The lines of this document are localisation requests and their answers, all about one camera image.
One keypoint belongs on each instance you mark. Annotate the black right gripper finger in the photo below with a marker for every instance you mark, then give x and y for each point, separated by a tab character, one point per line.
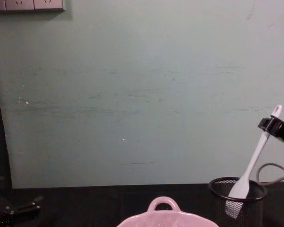
279	128
261	124

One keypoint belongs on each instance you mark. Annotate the white plastic spatula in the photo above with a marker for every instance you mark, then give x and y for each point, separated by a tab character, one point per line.
258	153

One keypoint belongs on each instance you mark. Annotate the black table cloth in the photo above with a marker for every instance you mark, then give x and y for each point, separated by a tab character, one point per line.
97	205

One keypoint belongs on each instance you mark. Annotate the grey wall socket panel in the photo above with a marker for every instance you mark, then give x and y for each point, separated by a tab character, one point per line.
26	5

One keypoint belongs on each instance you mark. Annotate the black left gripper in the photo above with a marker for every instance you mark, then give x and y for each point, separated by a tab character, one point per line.
0	218

